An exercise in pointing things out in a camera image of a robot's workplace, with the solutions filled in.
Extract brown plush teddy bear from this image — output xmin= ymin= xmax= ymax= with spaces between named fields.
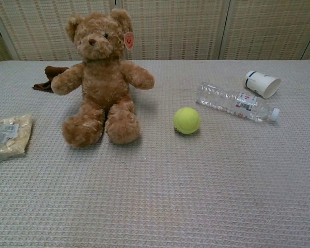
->
xmin=51 ymin=8 xmax=156 ymax=148

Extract white paper cup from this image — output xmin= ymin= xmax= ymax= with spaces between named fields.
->
xmin=244 ymin=70 xmax=282 ymax=100

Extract yellow tennis ball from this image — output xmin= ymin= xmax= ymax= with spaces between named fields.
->
xmin=173 ymin=107 xmax=202 ymax=135

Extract dark brown cloth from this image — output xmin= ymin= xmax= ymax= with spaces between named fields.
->
xmin=32 ymin=66 xmax=69 ymax=92

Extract orange round hang tag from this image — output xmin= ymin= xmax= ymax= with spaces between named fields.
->
xmin=123 ymin=31 xmax=135 ymax=51

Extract woven bamboo folding screen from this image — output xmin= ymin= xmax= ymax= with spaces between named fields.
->
xmin=0 ymin=0 xmax=310 ymax=65

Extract clear plastic water bottle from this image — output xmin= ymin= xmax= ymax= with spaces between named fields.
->
xmin=195 ymin=82 xmax=281 ymax=122

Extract woven grey table cloth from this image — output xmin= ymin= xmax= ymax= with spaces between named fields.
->
xmin=0 ymin=59 xmax=310 ymax=248

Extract clear bag of snacks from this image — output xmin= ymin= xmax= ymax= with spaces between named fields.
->
xmin=0 ymin=113 xmax=33 ymax=160

